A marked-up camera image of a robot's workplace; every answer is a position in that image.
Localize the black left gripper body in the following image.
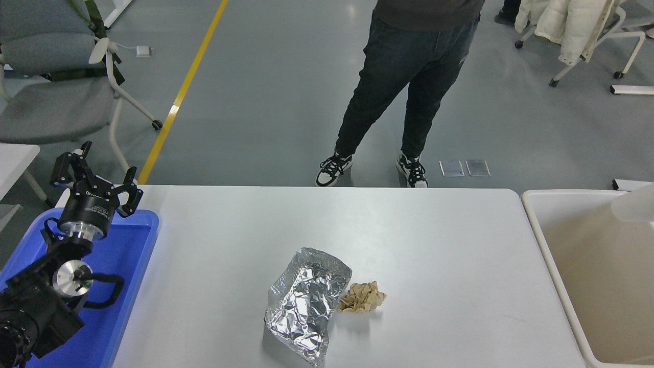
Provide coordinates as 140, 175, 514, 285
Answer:
58, 179, 122, 239

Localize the foil tray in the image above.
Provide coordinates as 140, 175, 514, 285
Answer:
264, 247, 353, 366

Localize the tan paper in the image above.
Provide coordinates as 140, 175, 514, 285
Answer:
338, 281, 387, 313

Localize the white paper cup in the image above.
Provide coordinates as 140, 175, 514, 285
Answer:
611, 184, 654, 223

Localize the grey padded office chair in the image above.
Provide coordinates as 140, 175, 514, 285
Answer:
0, 0, 164, 174

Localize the small white side table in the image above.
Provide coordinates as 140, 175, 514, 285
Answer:
0, 145, 56, 233

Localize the blue plastic tray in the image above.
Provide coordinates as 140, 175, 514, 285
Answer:
0, 210, 160, 368

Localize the white table leg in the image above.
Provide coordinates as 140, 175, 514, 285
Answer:
104, 0, 132, 28

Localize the person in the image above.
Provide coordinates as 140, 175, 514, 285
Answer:
494, 0, 523, 26
315, 0, 485, 188

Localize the cream puffy coat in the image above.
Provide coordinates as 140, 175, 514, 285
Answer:
515, 0, 629, 67

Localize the large pale bin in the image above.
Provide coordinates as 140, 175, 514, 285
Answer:
521, 189, 654, 368

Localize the white table foot bar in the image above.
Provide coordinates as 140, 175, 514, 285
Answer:
610, 85, 654, 96
612, 178, 654, 193

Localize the grey seat chair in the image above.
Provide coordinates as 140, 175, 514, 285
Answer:
621, 0, 654, 40

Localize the white power adapter with cable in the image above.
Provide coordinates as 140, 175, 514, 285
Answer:
116, 43, 155, 57

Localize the green strap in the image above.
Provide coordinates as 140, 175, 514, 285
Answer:
41, 0, 126, 86

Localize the white frame wheeled chair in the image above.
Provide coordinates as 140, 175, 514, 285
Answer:
515, 0, 647, 89

